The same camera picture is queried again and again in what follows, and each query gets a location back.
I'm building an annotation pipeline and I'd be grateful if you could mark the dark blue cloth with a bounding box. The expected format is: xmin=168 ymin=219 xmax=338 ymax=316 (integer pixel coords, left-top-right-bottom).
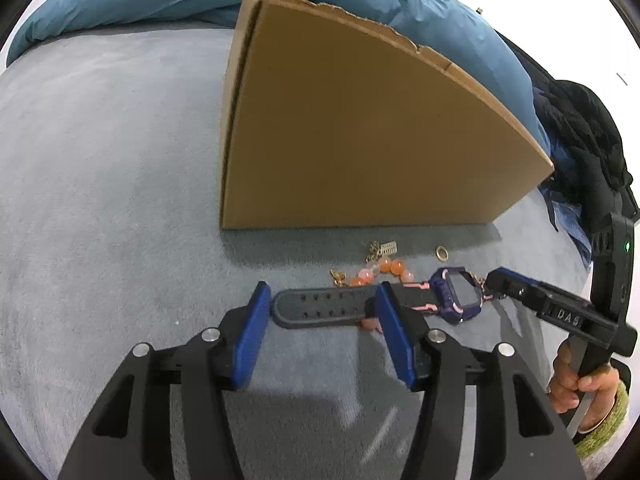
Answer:
xmin=539 ymin=152 xmax=595 ymax=267

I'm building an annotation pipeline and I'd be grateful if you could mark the purple smartwatch black strap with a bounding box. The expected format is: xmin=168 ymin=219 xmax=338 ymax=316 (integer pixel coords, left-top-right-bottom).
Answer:
xmin=270 ymin=267 xmax=488 ymax=329

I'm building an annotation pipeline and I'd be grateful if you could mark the black jacket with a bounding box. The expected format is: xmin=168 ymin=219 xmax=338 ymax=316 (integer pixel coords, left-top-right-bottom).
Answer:
xmin=500 ymin=34 xmax=636 ymax=223

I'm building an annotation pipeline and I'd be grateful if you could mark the brown cardboard box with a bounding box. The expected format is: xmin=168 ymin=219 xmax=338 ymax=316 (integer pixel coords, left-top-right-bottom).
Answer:
xmin=219 ymin=0 xmax=555 ymax=231

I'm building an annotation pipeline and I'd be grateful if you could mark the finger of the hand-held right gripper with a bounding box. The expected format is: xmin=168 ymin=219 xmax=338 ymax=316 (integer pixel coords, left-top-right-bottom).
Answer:
xmin=486 ymin=268 xmax=551 ymax=313

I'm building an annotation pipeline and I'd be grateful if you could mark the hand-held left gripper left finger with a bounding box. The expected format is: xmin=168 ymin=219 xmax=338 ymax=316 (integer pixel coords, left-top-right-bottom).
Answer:
xmin=57 ymin=281 xmax=272 ymax=480

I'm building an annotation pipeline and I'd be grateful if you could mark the orange pink bead bracelet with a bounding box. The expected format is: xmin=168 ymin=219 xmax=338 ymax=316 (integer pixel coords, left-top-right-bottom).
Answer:
xmin=350 ymin=256 xmax=416 ymax=335

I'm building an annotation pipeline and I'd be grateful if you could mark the person's right forearm green sleeve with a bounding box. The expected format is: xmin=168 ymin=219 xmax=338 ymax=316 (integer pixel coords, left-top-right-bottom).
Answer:
xmin=574 ymin=382 xmax=630 ymax=458

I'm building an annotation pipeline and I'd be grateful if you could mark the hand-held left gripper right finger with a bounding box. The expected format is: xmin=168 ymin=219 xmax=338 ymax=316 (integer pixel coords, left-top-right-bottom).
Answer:
xmin=375 ymin=282 xmax=586 ymax=480

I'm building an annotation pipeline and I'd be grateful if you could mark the person's right hand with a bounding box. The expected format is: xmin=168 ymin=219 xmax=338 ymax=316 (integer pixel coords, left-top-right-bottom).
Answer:
xmin=547 ymin=342 xmax=621 ymax=431

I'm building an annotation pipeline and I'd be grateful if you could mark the grey bed blanket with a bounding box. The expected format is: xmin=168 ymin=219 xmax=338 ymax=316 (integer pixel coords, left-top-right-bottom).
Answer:
xmin=0 ymin=22 xmax=601 ymax=480

